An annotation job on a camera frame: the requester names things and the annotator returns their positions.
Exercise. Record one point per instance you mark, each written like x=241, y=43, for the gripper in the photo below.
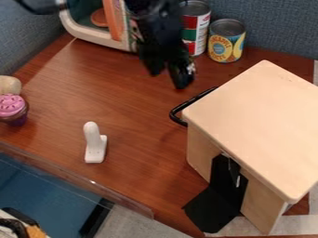
x=161, y=49

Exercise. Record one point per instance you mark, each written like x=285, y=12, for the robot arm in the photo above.
x=155, y=18

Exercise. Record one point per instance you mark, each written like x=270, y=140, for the red white green can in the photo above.
x=198, y=28

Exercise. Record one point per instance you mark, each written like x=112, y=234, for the yellow blue can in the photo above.
x=225, y=43

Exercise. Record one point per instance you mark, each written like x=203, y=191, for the toy microwave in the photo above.
x=82, y=24

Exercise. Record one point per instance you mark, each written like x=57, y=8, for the cabinet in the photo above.
x=256, y=117

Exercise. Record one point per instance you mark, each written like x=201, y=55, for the white toy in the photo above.
x=95, y=145

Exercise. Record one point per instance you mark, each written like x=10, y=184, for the pink toy cupcake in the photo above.
x=12, y=108

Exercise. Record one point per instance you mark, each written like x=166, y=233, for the beige toy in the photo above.
x=8, y=85

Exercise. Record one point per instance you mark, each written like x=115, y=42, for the black bracket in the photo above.
x=219, y=198

